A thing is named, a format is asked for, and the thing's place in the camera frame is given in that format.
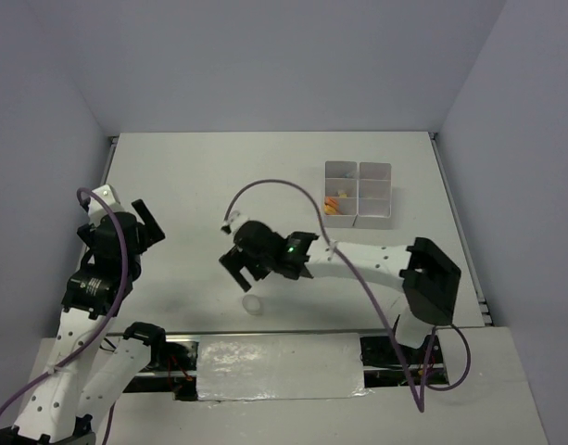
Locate orange highlighter clear cap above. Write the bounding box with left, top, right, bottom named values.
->
left=324, top=197, right=339, bottom=208

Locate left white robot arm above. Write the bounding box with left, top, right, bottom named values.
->
left=0, top=199, right=169, bottom=444

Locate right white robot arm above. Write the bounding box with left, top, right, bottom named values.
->
left=220, top=215, right=461, bottom=362

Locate white base cover plate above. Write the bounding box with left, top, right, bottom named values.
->
left=196, top=333, right=368, bottom=401

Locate left white compartment container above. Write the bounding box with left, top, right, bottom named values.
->
left=322, top=160, right=358, bottom=228

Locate white compartment container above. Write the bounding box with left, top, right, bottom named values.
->
left=355, top=162, right=392, bottom=230
left=322, top=160, right=358, bottom=228

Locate right white compartment container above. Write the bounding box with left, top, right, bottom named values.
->
left=355, top=162, right=392, bottom=230

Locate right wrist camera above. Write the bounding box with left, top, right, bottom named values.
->
left=221, top=210, right=249, bottom=236

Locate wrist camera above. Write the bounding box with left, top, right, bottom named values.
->
left=221, top=210, right=249, bottom=236
left=77, top=184, right=124, bottom=226

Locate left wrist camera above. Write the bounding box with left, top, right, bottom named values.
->
left=77, top=184, right=124, bottom=226

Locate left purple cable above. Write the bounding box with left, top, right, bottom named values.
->
left=0, top=186, right=130, bottom=445

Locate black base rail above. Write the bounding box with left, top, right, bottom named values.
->
left=109, top=329, right=451, bottom=402

